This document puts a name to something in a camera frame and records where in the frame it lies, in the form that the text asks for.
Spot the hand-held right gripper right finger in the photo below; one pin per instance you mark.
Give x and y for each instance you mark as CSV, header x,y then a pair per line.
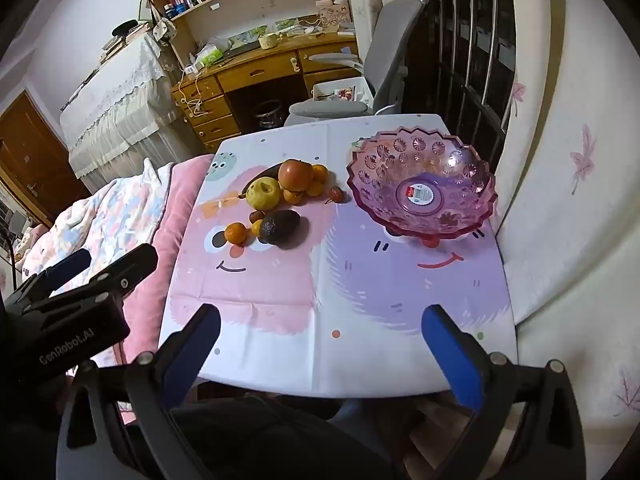
x,y
452,360

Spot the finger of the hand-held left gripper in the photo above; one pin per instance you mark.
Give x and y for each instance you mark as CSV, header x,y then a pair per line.
x,y
132,270
67,267

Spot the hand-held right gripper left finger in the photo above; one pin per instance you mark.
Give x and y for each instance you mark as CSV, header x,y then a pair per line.
x,y
197,345

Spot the large tangerine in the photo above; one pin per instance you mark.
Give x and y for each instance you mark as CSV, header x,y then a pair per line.
x,y
235,233

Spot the dark avocado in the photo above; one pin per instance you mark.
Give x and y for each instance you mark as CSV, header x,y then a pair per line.
x,y
280,227

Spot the yellow apple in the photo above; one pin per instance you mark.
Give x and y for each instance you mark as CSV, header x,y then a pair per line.
x,y
263,194

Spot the dark overripe banana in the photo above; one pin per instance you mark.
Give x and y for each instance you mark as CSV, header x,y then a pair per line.
x,y
265,172

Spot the pink plastic fruit bowl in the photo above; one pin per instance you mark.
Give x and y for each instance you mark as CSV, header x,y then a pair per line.
x,y
380,200

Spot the red orange apple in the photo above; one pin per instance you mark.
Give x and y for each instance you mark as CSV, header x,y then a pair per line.
x,y
295,175

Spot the small red fruit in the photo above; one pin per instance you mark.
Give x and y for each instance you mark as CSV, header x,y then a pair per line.
x,y
337,193

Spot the floral quilt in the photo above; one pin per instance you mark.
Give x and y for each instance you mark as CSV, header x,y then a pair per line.
x,y
100,225

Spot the pink blanket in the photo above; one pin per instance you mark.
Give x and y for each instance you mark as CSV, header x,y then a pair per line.
x,y
172,220

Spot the cartoon printed tablecloth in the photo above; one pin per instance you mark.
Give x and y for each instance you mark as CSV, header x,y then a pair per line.
x,y
350,300

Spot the brown wooden door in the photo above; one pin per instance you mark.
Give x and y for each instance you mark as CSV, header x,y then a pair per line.
x,y
30,150

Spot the brown jujube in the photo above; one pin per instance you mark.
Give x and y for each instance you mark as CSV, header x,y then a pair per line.
x,y
256,216

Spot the white lace cover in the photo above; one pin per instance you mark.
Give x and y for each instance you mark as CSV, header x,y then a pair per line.
x,y
115,110

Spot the metal trash can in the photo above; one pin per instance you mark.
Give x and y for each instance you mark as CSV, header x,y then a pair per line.
x,y
268,112

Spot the white power strip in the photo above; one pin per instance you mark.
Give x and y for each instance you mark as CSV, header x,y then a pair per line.
x,y
191,69

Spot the green tissue pack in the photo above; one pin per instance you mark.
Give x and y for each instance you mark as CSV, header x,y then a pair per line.
x,y
210,55

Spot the stack of books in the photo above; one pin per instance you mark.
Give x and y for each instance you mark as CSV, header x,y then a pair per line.
x,y
122,40

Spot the wooden desk with drawers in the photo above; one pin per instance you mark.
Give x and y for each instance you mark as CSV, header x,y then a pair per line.
x,y
260,67

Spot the white storage box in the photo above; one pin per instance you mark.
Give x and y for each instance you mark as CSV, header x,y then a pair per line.
x,y
325,91

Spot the wooden cup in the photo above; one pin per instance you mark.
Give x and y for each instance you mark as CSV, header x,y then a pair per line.
x,y
268,41

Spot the grey office chair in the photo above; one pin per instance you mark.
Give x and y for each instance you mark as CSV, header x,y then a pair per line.
x,y
390,45

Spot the metal window grille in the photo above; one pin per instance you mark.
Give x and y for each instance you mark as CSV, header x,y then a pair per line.
x,y
465,35

